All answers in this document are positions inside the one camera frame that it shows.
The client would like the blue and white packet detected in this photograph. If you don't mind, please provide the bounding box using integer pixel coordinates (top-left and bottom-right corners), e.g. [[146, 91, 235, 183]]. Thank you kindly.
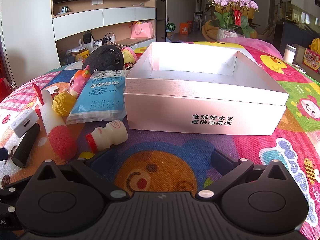
[[66, 70, 128, 125]]

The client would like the pink and yellow round toy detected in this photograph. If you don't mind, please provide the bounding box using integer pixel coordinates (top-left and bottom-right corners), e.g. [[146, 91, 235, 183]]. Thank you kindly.
[[120, 46, 137, 64]]

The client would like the colourful cartoon play mat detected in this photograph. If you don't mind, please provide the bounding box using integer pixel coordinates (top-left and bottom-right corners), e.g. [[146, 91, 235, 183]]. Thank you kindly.
[[0, 40, 320, 240]]

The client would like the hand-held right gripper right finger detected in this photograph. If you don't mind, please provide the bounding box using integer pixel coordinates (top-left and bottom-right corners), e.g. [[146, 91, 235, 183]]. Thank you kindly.
[[196, 149, 291, 201]]

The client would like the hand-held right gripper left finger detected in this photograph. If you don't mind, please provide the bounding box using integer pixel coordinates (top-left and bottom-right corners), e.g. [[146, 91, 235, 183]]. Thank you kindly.
[[37, 149, 127, 201]]

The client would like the black plush toy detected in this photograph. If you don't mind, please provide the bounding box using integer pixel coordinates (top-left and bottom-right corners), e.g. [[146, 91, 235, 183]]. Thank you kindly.
[[84, 45, 125, 72]]

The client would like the dark cabinet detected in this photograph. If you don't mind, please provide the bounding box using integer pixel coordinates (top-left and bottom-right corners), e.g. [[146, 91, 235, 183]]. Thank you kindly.
[[274, 21, 316, 53]]

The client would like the red object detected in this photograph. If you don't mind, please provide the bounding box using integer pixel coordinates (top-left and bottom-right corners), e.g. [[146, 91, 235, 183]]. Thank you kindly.
[[0, 77, 15, 103]]

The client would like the white power strip with cables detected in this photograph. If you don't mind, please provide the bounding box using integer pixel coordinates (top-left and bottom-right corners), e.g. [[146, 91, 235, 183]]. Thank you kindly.
[[94, 33, 117, 47]]

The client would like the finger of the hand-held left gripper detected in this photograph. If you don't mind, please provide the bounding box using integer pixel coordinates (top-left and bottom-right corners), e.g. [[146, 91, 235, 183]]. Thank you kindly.
[[0, 184, 24, 215]]

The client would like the pink shopping bag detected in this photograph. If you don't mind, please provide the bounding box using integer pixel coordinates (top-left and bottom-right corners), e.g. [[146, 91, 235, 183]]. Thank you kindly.
[[131, 21, 153, 39]]

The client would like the black lipstick tube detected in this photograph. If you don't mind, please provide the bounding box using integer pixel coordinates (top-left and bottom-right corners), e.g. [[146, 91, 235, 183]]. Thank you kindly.
[[12, 124, 41, 168]]

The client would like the small white plastic box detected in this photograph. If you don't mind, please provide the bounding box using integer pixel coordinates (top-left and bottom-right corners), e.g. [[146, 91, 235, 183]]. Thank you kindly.
[[10, 109, 39, 138]]

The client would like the red printed gift box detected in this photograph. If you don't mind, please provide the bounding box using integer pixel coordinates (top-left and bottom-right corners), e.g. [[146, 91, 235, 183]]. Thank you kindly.
[[302, 47, 320, 71]]

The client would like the white cylinder container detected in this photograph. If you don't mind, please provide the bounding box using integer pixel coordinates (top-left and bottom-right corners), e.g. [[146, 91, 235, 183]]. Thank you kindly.
[[285, 44, 296, 63]]

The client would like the white and red foam stick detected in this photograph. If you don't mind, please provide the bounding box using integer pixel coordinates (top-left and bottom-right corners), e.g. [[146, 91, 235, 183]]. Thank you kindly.
[[32, 83, 77, 160]]

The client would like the purple orchid plant in pot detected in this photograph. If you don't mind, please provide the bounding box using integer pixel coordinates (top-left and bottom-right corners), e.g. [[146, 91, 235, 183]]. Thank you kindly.
[[207, 0, 259, 40]]

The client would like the white and wooden wall cabinet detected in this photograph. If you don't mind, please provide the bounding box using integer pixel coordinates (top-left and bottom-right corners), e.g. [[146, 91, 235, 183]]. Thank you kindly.
[[0, 0, 158, 68]]

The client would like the yellow ribbed ball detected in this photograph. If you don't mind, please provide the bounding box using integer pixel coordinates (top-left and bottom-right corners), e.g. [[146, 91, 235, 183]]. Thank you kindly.
[[52, 92, 77, 117]]

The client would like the pink squishy animal toy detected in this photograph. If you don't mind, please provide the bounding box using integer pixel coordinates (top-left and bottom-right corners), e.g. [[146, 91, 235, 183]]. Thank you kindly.
[[68, 65, 91, 98]]

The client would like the pale pink cardboard box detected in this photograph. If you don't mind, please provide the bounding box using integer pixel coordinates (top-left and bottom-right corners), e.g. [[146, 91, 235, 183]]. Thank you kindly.
[[124, 42, 290, 136]]

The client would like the yellow box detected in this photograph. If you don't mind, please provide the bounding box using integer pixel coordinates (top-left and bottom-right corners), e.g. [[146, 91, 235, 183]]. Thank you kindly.
[[72, 48, 90, 61]]

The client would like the small white drink bottle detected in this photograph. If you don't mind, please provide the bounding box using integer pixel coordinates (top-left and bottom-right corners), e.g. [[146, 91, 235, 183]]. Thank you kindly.
[[85, 119, 128, 153]]

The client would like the orange box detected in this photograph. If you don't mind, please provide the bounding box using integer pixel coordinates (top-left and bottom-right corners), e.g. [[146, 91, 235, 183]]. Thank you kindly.
[[180, 22, 193, 34]]

